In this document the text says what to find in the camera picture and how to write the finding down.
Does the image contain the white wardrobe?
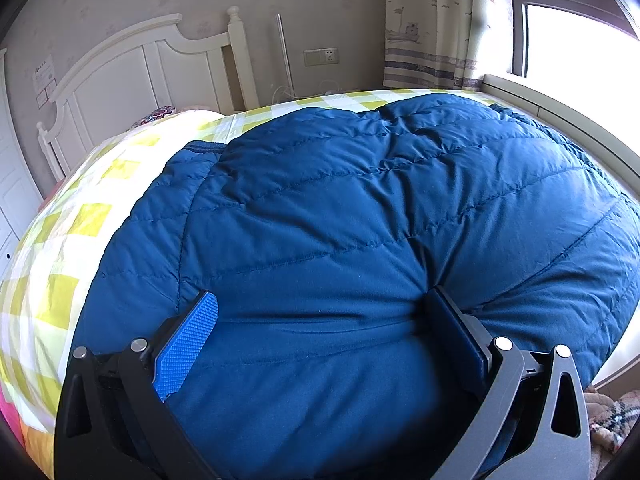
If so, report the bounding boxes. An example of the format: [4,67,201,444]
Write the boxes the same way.
[0,49,45,283]

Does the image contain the wall socket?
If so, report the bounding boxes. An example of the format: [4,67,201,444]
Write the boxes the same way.
[303,48,340,67]

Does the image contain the window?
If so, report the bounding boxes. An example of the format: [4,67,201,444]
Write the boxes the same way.
[505,0,640,111]

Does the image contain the white cable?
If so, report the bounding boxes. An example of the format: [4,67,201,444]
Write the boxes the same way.
[272,79,353,107]

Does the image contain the paper wall notice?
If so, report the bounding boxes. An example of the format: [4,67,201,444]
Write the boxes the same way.
[32,57,57,92]

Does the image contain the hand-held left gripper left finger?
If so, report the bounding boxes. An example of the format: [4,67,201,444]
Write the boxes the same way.
[54,290,221,480]

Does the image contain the yellow checked bed sheet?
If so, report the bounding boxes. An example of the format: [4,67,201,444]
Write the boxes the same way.
[0,89,640,478]

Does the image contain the pink patterned pillow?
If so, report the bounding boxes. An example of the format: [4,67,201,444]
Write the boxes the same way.
[131,105,177,129]

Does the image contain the cream window sill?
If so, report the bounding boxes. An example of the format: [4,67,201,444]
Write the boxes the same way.
[481,73,640,223]

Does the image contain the striped printed curtain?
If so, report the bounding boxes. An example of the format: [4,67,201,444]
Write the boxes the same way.
[382,0,516,92]

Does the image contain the plaid fleece blanket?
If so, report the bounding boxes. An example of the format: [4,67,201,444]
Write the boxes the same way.
[581,385,640,467]

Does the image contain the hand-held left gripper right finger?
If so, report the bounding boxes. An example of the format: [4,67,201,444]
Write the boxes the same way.
[425,285,593,480]

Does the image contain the thin metal pole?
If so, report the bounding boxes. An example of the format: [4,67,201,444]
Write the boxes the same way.
[273,14,297,102]

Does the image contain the white wooden headboard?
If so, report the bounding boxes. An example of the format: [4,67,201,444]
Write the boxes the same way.
[36,6,261,181]

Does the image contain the blue down jacket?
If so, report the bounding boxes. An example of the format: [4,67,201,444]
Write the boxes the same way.
[70,92,640,480]

